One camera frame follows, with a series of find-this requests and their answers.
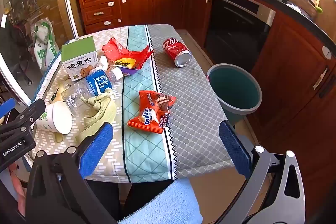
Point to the orange snack packet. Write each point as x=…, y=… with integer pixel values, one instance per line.
x=147, y=113

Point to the pale yellow scrap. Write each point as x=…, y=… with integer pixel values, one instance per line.
x=56, y=94

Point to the wooden double door cabinet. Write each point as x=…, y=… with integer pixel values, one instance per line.
x=136, y=3

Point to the pale green cloth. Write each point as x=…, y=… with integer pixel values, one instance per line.
x=102, y=111

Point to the wooden drawer cabinet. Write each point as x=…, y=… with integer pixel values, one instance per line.
x=97, y=12

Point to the small green object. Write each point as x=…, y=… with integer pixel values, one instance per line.
x=319, y=9

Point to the large wooden panel cabinet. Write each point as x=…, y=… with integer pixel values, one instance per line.
x=288, y=82

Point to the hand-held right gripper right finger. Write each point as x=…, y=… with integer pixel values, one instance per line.
x=233, y=150

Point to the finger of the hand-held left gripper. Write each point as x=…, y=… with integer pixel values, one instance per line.
x=31, y=111
x=8, y=106

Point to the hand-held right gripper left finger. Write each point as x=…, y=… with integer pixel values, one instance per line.
x=97, y=148

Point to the white tissue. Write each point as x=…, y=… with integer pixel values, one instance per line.
x=103, y=62

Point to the narrow wooden cabinet door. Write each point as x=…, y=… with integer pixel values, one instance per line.
x=197, y=11

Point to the quilted patterned tablecloth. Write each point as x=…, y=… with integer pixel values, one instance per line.
x=183, y=98

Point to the round white safety lock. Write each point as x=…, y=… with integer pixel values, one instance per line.
x=326, y=53

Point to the green and white carton box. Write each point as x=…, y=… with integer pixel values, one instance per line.
x=78, y=49

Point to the wicker basket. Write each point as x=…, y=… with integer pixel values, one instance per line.
x=302, y=2

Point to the grey bin with teal inside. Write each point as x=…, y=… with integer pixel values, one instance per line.
x=231, y=87

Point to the white and green bag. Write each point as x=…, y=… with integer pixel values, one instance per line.
x=44, y=43

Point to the person's left hand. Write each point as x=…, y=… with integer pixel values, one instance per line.
x=17, y=187

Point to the black built-in oven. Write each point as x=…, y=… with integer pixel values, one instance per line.
x=231, y=27

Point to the silver drink can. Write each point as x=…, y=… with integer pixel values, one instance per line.
x=174, y=49

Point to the clear plastic water bottle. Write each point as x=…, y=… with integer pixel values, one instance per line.
x=97, y=82

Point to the white paper cup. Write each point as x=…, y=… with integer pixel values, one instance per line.
x=60, y=116

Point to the red snack wrapper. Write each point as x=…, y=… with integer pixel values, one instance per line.
x=115, y=52

